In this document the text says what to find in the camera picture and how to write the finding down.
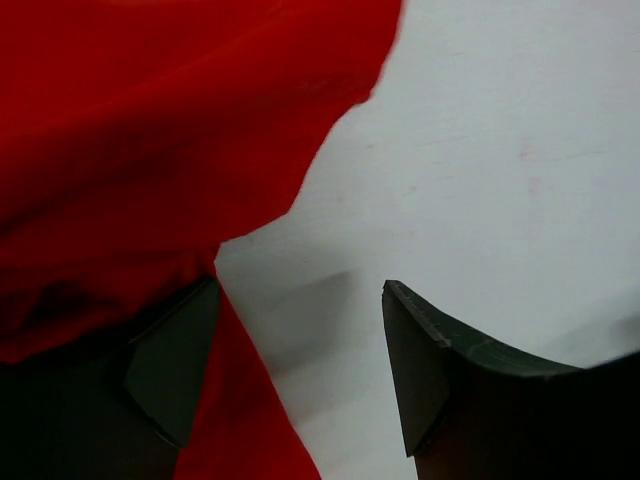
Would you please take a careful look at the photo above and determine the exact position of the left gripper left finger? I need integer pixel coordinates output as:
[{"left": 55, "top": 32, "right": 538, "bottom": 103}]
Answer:
[{"left": 102, "top": 276, "right": 220, "bottom": 448}]

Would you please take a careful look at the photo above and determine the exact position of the red t-shirt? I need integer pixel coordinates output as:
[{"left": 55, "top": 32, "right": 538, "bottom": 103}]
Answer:
[{"left": 1, "top": 1, "right": 402, "bottom": 479}]

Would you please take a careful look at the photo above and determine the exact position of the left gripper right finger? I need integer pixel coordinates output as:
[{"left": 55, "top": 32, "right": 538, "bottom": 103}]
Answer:
[{"left": 382, "top": 280, "right": 600, "bottom": 458}]

